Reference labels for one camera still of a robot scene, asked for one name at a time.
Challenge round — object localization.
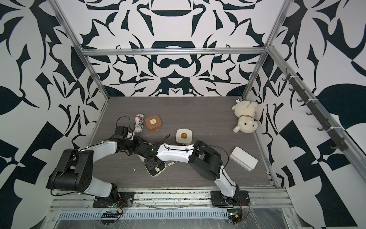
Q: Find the cream nail kit case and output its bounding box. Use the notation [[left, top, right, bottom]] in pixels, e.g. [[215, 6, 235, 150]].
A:
[[175, 129, 193, 145], [138, 155, 167, 177]]

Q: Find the brown nail kit case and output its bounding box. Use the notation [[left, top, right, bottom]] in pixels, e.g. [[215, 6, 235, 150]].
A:
[[145, 114, 162, 131]]

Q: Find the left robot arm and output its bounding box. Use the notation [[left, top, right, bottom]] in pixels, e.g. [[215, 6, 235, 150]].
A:
[[46, 127, 143, 202]]

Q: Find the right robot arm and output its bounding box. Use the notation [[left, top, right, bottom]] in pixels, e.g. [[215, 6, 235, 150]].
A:
[[135, 141, 240, 205]]

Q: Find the crushed flag print can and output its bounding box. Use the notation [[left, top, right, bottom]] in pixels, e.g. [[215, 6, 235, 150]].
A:
[[133, 114, 144, 134]]

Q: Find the left circuit board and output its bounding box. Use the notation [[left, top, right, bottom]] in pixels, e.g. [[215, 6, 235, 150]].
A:
[[100, 212, 121, 224]]

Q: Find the circuit board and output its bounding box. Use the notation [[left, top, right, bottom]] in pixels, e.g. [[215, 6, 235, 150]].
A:
[[100, 212, 121, 224], [228, 209, 243, 224]]

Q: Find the white box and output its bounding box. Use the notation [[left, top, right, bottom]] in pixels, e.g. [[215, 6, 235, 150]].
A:
[[229, 147, 258, 172]]

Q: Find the white teddy bear plush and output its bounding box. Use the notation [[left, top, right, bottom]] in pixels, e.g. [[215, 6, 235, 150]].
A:
[[232, 101, 258, 134]]

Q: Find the right circuit board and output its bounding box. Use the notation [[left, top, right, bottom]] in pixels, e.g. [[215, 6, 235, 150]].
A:
[[228, 209, 243, 224]]

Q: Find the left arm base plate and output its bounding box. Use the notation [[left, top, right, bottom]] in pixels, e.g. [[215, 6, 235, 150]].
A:
[[92, 191, 135, 208]]

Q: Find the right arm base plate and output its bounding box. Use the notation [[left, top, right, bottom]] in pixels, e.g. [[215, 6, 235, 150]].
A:
[[210, 189, 250, 208]]

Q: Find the wall hook rail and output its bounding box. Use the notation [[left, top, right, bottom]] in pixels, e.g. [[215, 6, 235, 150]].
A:
[[283, 68, 349, 152]]

